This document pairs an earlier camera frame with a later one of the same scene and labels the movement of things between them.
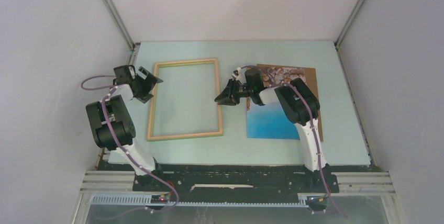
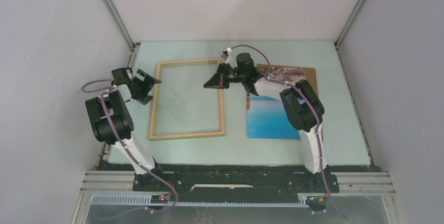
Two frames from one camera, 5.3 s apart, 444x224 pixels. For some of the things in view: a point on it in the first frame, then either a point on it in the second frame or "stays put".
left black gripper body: [139, 82] stays put
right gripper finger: [226, 92] -> [215, 81]
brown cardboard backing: [311, 79] stays put
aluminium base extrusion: [351, 182] stays put
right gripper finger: [226, 101] -> [225, 82]
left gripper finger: [150, 78] stays put
